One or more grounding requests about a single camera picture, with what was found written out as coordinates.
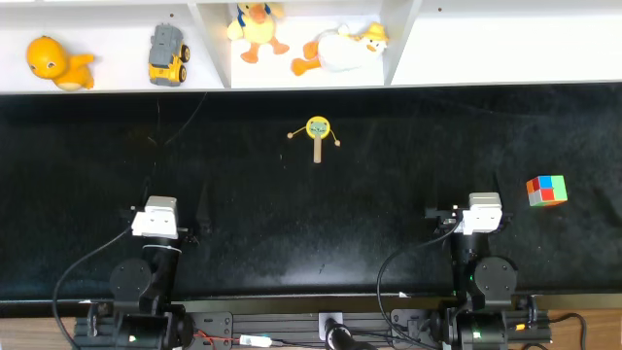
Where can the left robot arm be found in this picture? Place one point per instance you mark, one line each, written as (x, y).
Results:
(146, 282)

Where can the yellow plush duck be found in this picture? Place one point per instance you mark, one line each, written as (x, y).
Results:
(257, 29)

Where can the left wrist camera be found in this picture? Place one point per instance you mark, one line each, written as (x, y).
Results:
(156, 219)

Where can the yellow rattle drum toy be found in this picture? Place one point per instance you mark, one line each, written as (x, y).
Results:
(318, 129)

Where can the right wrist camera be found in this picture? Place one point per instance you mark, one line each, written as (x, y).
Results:
(481, 214)

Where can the orange rubber dinosaur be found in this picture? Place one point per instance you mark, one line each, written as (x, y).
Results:
(53, 63)

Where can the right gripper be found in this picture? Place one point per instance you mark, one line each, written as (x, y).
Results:
(441, 216)

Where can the white shelf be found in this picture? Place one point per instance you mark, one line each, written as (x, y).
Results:
(486, 53)

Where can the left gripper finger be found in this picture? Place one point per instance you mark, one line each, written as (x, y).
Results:
(203, 214)
(146, 188)

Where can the mounting rail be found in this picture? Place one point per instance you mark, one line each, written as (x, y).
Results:
(291, 330)

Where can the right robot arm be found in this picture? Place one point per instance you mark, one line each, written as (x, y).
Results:
(486, 282)

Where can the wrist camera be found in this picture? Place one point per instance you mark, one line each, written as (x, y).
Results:
(156, 219)
(481, 214)

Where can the grey and yellow toy truck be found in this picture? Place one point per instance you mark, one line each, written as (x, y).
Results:
(167, 53)

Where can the white plush duck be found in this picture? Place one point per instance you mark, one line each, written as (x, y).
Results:
(345, 51)

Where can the many-coloured puzzle cube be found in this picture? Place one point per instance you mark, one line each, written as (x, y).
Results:
(546, 190)

